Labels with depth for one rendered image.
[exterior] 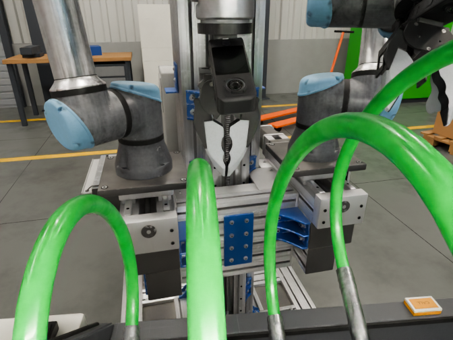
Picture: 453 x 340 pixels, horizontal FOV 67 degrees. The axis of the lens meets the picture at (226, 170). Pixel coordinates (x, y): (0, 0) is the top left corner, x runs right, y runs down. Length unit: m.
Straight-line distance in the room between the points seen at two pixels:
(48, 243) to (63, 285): 2.07
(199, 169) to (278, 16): 6.69
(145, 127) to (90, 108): 0.15
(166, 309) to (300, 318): 1.10
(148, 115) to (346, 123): 0.70
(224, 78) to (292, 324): 0.42
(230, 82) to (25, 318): 0.30
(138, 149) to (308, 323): 0.54
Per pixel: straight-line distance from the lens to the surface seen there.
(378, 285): 2.25
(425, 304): 0.72
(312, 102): 0.96
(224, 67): 0.42
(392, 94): 0.31
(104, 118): 0.78
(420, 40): 0.57
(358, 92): 0.97
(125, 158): 0.90
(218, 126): 0.47
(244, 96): 0.38
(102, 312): 2.04
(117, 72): 5.14
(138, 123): 0.84
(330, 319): 0.65
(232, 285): 1.34
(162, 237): 0.82
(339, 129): 0.19
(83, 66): 0.79
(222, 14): 0.44
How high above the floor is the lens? 1.42
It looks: 25 degrees down
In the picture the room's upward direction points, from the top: straight up
